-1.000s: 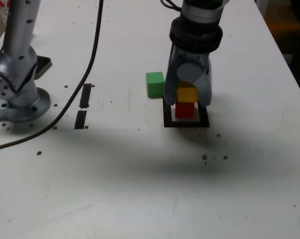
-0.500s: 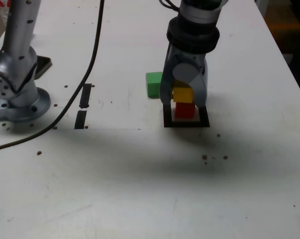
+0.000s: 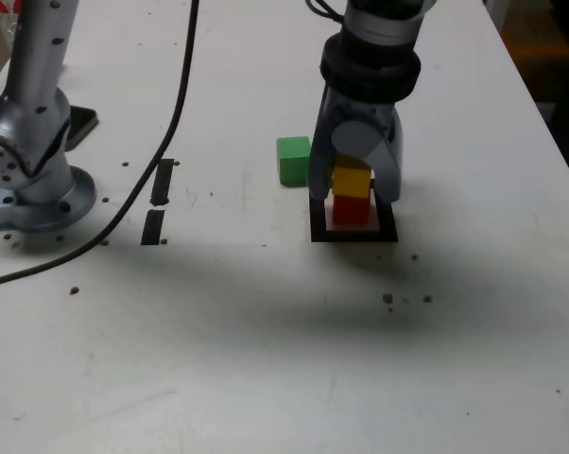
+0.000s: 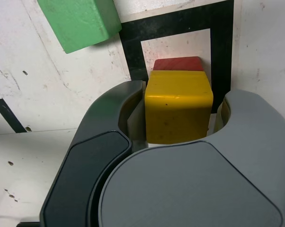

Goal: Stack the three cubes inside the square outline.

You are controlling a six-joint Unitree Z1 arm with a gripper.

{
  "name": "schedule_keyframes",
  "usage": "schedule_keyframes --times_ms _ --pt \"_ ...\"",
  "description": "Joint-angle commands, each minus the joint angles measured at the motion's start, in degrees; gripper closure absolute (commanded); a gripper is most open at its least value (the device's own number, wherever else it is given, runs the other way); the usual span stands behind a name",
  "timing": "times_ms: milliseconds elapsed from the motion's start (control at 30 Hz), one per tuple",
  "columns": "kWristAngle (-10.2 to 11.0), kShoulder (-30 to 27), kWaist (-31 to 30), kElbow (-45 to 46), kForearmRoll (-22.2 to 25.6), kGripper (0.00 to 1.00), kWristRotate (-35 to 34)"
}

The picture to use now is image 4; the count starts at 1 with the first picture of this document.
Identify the red cube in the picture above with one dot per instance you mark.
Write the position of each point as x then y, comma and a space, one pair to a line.
178, 63

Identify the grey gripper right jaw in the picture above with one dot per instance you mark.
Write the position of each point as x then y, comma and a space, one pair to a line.
192, 189

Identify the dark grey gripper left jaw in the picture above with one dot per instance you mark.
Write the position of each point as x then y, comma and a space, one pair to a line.
85, 177

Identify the yellow cube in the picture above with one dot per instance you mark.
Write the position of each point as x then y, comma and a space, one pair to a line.
178, 111

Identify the green cube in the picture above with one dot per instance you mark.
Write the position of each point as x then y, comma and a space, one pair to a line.
78, 23

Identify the black tape strip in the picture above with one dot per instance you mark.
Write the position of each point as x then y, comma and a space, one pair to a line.
7, 113

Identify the black tape square outline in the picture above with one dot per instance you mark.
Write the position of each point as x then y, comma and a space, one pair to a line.
133, 47

